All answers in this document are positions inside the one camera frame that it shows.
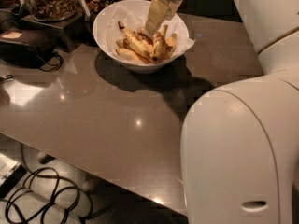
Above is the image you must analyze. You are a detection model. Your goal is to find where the yellow banana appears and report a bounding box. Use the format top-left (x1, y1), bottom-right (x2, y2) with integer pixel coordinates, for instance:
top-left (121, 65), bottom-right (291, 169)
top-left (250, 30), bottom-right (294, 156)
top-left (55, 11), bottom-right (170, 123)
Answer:
top-left (116, 48), bottom-right (150, 63)
top-left (163, 33), bottom-right (177, 60)

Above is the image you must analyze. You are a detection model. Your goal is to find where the box on floor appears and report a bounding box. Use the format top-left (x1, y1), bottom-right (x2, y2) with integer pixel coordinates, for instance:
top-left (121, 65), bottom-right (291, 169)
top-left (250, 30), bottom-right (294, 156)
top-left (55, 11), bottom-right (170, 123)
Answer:
top-left (0, 153), bottom-right (26, 198)

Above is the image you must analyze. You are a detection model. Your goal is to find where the black device with cable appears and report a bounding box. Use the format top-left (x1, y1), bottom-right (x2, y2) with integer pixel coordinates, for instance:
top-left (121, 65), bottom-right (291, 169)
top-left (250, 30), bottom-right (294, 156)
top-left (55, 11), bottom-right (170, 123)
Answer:
top-left (0, 28), bottom-right (64, 72)

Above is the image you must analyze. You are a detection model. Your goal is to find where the glass jar of nuts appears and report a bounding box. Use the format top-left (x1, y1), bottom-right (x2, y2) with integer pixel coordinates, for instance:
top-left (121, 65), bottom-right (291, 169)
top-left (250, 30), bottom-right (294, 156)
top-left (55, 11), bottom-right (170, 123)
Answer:
top-left (25, 0), bottom-right (77, 22)

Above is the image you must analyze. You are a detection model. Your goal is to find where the spotted ripe banana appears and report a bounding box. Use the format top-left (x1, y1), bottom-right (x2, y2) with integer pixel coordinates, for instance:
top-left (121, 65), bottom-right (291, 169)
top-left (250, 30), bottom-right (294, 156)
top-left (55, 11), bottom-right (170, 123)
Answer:
top-left (151, 25), bottom-right (168, 62)

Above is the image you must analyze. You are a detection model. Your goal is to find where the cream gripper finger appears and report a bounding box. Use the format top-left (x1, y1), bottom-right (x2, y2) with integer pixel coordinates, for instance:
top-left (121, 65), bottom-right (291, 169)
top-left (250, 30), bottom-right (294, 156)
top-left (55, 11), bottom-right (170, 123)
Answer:
top-left (144, 0), bottom-right (170, 36)
top-left (164, 1), bottom-right (182, 21)

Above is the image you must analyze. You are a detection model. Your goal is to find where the yellow banana at right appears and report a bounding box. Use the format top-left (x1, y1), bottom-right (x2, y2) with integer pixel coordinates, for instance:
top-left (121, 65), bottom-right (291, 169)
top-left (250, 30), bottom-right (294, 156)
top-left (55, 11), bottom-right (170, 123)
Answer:
top-left (163, 33), bottom-right (177, 60)

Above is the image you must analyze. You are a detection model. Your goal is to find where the white ceramic bowl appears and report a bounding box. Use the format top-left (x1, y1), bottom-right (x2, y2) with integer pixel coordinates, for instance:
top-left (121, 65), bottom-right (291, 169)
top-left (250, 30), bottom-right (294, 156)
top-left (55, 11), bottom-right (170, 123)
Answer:
top-left (93, 0), bottom-right (194, 74)

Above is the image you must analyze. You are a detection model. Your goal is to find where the dark metal stand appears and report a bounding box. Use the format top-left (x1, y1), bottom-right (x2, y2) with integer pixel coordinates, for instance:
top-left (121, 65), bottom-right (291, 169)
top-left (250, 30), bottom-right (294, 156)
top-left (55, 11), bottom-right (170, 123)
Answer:
top-left (21, 13), bottom-right (89, 52)

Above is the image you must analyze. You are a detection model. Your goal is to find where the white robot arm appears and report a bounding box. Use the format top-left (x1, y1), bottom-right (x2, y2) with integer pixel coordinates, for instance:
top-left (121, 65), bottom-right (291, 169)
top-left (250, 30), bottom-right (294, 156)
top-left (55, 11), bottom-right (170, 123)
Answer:
top-left (180, 0), bottom-right (299, 224)

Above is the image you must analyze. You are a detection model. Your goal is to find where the black cable on floor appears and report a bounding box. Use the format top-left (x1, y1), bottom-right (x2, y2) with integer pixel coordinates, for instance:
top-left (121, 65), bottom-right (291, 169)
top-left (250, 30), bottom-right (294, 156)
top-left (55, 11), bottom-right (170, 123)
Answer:
top-left (0, 142), bottom-right (125, 224)

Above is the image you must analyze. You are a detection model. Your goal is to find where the long spotted banana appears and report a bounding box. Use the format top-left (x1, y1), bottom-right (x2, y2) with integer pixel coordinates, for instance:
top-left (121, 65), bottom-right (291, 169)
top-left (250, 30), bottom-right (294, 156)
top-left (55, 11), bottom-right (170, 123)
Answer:
top-left (117, 21), bottom-right (153, 63)

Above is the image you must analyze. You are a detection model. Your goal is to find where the white paper bowl liner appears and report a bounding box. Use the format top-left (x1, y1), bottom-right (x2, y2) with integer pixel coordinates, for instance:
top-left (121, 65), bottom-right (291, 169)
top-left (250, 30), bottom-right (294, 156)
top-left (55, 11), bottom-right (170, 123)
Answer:
top-left (100, 0), bottom-right (194, 65)

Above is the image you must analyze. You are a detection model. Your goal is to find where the yellow banana at bottom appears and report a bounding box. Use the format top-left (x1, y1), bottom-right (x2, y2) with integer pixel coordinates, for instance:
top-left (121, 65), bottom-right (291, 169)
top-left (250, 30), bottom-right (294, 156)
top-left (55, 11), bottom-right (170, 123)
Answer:
top-left (116, 48), bottom-right (150, 63)

